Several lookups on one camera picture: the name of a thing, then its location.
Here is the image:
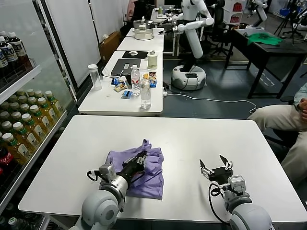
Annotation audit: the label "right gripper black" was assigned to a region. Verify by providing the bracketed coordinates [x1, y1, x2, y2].
[199, 155, 235, 185]

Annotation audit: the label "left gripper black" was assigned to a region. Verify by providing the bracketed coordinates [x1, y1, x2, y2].
[122, 151, 148, 179]

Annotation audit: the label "purple t-shirt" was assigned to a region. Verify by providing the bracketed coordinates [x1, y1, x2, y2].
[105, 138, 166, 201]

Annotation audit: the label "bystander hand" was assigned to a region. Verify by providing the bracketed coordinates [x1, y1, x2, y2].
[298, 98, 307, 118]

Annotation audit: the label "clear plastic water bottle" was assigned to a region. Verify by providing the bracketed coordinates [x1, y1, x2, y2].
[140, 78, 153, 110]

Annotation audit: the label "white table with snacks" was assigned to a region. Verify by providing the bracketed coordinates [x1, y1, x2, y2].
[78, 50, 164, 117]

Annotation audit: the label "beige trousers of bystander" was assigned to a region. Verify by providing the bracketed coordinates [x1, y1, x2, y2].
[247, 105, 307, 181]

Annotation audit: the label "tan snack packet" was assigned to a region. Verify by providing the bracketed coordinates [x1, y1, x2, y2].
[114, 81, 127, 93]

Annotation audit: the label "water bottle red label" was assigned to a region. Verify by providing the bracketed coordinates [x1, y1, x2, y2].
[131, 64, 141, 97]

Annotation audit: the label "black laptop closed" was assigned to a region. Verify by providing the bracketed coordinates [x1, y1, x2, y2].
[111, 58, 142, 77]

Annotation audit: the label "clear tumbler white lid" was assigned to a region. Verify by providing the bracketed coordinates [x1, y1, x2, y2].
[87, 64, 103, 91]

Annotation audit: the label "white wheeled robot body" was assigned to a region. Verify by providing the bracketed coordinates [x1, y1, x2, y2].
[171, 0, 210, 92]

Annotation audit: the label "beige jar with lid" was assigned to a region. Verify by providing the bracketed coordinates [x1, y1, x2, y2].
[146, 51, 158, 70]

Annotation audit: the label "black mouse pad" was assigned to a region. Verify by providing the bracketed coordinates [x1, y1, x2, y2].
[121, 50, 148, 59]

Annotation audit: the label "pale green shirt sleeve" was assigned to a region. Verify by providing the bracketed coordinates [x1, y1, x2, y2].
[294, 82, 307, 112]

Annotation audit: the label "white table with pot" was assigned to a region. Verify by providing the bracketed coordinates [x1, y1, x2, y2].
[117, 27, 165, 52]

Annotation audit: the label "glass door drinks cabinet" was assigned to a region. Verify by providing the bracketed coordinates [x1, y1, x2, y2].
[0, 0, 79, 216]

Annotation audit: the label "brown cardboard box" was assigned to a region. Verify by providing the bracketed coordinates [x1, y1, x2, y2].
[98, 31, 122, 62]

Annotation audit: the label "steel steamer pot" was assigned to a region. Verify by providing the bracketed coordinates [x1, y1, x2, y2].
[133, 16, 155, 41]

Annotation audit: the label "black chair low back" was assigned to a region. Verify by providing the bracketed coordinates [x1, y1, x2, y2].
[119, 20, 135, 37]

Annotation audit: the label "black table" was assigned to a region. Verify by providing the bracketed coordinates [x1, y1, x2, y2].
[233, 28, 307, 100]

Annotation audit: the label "cola bottle red label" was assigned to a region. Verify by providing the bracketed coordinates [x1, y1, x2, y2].
[0, 165, 8, 185]
[0, 143, 17, 173]

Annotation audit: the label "green cloth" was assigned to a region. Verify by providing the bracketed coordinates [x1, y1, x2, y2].
[247, 33, 284, 46]

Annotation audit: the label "white cabinet shelf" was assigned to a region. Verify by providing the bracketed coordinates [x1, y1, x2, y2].
[0, 64, 43, 104]

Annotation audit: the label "green cap bottle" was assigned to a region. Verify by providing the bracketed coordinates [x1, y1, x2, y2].
[8, 216, 29, 230]

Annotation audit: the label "pink garment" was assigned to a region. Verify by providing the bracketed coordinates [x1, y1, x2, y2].
[127, 0, 136, 22]

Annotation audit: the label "black office chair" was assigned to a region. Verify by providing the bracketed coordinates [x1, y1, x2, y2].
[206, 0, 235, 58]

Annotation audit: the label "white shelf red boxes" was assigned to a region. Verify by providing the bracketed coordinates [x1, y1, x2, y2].
[229, 0, 246, 24]

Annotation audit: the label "small white robot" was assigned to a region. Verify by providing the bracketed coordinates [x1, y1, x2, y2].
[244, 0, 268, 31]

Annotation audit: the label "blue bin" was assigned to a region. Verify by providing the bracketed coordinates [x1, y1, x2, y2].
[275, 8, 292, 18]

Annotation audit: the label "right wrist camera box grey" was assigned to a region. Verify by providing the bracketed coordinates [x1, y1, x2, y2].
[227, 175, 247, 194]

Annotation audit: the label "wrist camera box grey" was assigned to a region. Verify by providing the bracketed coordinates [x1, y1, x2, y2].
[98, 163, 116, 183]
[227, 175, 247, 194]

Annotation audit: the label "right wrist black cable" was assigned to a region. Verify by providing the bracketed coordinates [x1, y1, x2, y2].
[208, 183, 231, 225]

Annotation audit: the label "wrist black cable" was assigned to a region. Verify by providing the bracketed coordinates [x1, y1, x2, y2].
[86, 169, 102, 183]
[208, 183, 231, 225]

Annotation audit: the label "left wrist camera box grey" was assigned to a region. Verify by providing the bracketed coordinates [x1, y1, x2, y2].
[98, 163, 116, 183]

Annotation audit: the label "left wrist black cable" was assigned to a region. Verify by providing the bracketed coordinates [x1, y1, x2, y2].
[86, 169, 102, 183]

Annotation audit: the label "white floor cable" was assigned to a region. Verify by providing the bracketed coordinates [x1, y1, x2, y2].
[166, 92, 258, 115]

